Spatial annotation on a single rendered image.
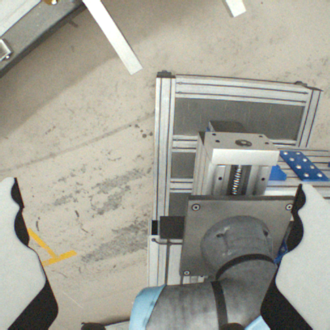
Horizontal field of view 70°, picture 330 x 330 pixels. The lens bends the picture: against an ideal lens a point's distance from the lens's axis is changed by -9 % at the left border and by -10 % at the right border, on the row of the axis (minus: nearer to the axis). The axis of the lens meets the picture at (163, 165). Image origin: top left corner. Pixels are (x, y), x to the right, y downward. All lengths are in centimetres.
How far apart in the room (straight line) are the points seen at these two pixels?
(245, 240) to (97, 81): 120
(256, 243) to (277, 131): 100
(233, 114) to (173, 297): 105
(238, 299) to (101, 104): 129
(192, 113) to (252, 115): 30
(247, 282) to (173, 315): 13
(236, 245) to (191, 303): 14
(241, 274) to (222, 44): 122
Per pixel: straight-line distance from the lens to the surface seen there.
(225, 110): 131
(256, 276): 45
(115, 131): 155
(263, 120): 139
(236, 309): 42
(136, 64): 60
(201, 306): 41
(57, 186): 183
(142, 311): 42
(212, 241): 52
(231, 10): 59
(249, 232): 50
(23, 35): 81
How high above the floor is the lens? 143
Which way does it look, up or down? 62 degrees down
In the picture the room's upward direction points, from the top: 178 degrees clockwise
